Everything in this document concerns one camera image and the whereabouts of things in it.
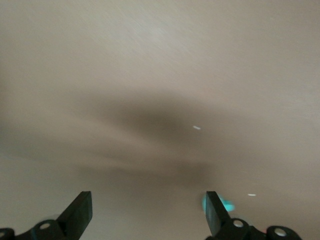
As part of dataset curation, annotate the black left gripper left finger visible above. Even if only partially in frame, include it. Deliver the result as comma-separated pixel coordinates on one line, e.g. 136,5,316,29
0,190,93,240

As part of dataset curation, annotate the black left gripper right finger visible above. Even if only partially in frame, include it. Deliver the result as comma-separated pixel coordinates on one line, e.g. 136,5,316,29
204,190,305,240

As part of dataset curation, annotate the brown paper table cover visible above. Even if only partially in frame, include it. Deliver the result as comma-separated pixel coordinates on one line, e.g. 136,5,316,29
0,0,320,240

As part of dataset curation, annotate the teal letter p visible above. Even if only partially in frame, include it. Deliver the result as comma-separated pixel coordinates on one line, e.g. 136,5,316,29
200,192,236,214

